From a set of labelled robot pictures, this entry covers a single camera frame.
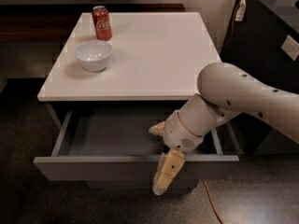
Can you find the grey drawer cabinet white top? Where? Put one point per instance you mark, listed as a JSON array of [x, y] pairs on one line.
[[154, 65]]

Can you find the white wall outlet plate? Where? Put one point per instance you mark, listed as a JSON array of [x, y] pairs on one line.
[[291, 47]]

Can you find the white paper tag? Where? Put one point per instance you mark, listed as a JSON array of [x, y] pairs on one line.
[[240, 12]]

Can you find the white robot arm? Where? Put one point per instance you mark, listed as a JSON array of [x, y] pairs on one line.
[[224, 91]]

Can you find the dark wooden bench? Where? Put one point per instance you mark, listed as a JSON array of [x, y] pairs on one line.
[[39, 23]]

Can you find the black side cabinet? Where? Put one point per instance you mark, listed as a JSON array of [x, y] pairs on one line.
[[255, 45]]

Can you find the white ceramic bowl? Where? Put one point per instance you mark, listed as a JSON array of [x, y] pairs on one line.
[[93, 55]]

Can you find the red Coca-Cola can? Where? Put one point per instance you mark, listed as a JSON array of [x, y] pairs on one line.
[[102, 23]]

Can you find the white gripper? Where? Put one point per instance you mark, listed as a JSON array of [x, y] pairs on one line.
[[177, 134]]

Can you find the grey top drawer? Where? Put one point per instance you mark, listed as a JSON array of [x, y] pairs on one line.
[[103, 146]]

